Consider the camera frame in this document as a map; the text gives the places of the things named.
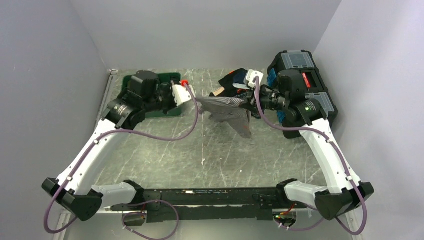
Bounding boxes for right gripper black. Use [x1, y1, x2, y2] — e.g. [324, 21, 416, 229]
[239, 82, 289, 117]

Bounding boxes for green divided organizer tray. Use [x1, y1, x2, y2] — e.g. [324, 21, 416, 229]
[121, 72, 183, 119]

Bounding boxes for grey striped underwear orange trim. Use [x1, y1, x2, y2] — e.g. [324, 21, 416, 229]
[196, 96, 252, 139]

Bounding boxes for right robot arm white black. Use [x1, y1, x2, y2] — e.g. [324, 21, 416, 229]
[242, 69, 374, 223]

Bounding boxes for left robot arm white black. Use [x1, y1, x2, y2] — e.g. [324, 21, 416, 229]
[42, 70, 179, 221]

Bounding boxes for dark navy underwear white band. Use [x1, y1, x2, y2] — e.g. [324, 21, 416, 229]
[231, 68, 249, 90]

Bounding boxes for black underwear tan patch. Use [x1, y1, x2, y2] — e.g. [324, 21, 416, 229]
[209, 71, 248, 98]

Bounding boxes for black toolbox clear lids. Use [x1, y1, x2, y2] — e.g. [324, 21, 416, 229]
[267, 50, 338, 129]

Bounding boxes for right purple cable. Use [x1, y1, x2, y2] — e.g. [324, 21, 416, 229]
[253, 76, 369, 237]

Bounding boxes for purple cable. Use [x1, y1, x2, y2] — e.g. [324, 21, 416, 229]
[253, 76, 369, 237]
[43, 84, 200, 240]

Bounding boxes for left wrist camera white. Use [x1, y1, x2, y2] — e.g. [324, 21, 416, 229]
[171, 79, 196, 107]

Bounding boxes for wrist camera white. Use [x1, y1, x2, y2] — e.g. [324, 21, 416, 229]
[243, 69, 266, 89]
[171, 79, 196, 107]

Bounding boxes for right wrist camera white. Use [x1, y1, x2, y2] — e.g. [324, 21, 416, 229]
[243, 69, 266, 89]

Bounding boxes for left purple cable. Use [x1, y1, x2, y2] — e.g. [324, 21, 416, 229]
[43, 84, 200, 240]

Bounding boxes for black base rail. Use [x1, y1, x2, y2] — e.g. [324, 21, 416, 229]
[110, 187, 306, 223]

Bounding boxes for aluminium frame rail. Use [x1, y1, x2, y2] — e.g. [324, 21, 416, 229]
[58, 205, 358, 240]

